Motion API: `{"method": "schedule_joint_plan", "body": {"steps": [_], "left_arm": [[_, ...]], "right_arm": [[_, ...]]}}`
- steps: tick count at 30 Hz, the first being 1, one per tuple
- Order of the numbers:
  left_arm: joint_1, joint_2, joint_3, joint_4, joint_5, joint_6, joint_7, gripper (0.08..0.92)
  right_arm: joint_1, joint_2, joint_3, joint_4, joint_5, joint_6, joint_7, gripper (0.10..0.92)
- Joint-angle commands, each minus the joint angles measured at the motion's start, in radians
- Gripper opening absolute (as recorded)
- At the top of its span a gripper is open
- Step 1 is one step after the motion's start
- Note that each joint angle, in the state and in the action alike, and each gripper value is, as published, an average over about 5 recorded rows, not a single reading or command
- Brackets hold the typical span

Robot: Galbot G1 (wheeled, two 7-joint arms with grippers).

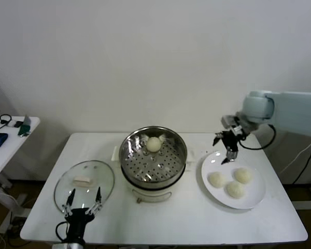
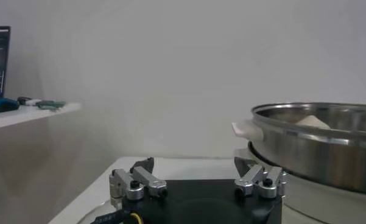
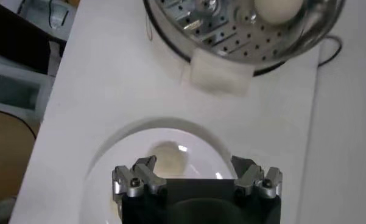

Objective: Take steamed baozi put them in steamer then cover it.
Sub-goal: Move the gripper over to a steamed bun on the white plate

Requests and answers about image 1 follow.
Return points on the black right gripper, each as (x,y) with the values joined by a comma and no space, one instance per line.
(231,141)

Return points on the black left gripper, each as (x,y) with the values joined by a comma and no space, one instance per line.
(79,220)

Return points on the white steamed baozi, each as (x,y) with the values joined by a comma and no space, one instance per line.
(235,190)
(217,179)
(243,176)
(154,144)

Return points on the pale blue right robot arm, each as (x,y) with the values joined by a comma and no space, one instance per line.
(293,114)

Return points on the steel steamer pot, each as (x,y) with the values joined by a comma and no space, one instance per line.
(150,195)

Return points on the stainless steel steamer basket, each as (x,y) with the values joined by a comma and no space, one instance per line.
(155,168)

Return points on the white round plate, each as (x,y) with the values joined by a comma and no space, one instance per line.
(255,192)

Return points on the white side table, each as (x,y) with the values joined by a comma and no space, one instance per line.
(11,147)

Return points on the green and grey tool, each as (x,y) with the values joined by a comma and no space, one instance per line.
(23,128)

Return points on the small black device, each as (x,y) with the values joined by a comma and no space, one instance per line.
(19,123)

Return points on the small white device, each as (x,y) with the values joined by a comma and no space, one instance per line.
(11,124)

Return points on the black headphones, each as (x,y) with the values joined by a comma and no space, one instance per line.
(2,119)

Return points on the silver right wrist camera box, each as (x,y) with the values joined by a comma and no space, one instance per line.
(229,121)

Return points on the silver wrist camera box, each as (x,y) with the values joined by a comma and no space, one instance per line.
(67,246)
(229,121)

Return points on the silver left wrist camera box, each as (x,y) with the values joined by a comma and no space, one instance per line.
(67,246)

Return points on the white table leg frame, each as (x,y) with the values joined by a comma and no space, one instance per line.
(307,205)

